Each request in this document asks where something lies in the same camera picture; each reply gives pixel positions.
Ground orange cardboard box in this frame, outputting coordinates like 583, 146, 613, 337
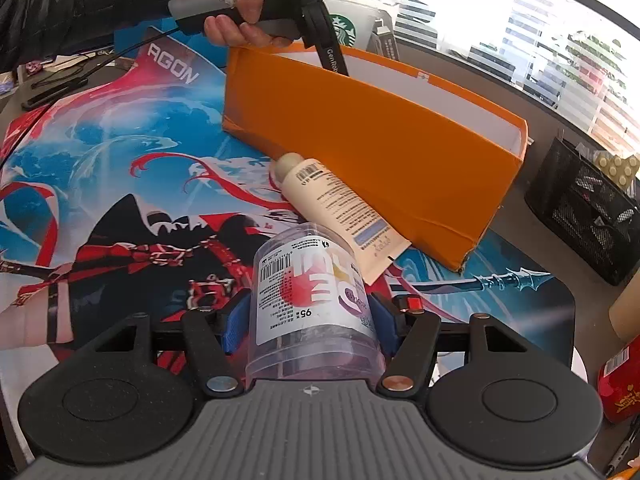
221, 42, 530, 273

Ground red can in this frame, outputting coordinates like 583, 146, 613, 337
597, 335, 640, 425

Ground black mesh desk organizer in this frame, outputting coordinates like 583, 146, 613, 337
524, 135, 640, 287

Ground person's left forearm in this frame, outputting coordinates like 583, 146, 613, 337
0, 0, 193, 75

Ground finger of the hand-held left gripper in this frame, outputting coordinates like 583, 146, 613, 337
300, 0, 351, 77

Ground beige pill blister pack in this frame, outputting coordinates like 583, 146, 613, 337
592, 151, 640, 192

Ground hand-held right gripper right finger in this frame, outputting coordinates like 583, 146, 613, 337
369, 290, 532, 401

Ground blue paper bag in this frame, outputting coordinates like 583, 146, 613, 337
114, 24, 232, 63

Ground cream lotion tube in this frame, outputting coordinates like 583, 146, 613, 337
270, 151, 412, 286

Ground black cable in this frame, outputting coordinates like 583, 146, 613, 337
20, 25, 173, 110

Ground translucent plastic cup green logo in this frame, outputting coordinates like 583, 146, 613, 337
320, 0, 382, 52

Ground clear cylindrical plastic container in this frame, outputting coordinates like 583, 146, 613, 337
245, 222, 385, 392

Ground printed desk mat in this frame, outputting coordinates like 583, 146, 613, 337
0, 42, 576, 466

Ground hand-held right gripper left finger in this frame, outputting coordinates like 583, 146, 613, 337
92, 292, 253, 399

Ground dark grey slim carton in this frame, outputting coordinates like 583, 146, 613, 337
372, 19, 402, 62

